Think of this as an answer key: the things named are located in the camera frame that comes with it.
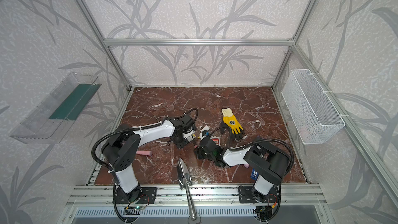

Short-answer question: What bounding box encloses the white wire basket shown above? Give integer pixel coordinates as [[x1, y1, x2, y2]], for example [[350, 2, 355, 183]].
[[282, 69, 345, 145]]

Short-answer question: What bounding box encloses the white battery cover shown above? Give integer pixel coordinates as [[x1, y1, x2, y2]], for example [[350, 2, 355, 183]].
[[201, 125, 210, 132]]

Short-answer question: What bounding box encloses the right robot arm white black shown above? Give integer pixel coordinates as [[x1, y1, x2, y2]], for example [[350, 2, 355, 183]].
[[194, 137, 295, 201]]

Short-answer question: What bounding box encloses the pink cylinder left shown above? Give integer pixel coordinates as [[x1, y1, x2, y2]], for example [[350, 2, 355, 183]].
[[136, 150, 153, 157]]

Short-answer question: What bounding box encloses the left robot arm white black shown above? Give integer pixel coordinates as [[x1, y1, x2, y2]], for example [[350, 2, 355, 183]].
[[91, 114, 197, 195]]

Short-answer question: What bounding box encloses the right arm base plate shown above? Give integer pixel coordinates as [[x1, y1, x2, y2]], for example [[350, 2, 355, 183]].
[[238, 186, 280, 204]]

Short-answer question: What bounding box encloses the yellow work glove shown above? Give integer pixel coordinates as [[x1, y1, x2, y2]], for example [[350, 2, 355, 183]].
[[220, 108, 245, 140]]

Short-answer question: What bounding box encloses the clear plastic wall shelf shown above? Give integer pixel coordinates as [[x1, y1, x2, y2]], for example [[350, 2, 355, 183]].
[[10, 72, 101, 144]]

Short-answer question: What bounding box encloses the red white remote control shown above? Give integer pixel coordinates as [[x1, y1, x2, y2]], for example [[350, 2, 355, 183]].
[[211, 137, 221, 146]]

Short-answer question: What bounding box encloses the metal camera pole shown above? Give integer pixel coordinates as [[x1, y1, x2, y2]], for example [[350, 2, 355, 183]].
[[177, 158, 198, 221]]

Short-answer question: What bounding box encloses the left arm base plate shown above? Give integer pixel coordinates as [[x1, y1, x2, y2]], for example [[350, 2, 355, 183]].
[[113, 187, 157, 204]]

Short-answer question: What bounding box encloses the blue lighter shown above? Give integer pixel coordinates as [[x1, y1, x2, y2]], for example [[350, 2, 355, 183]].
[[250, 169, 259, 180]]

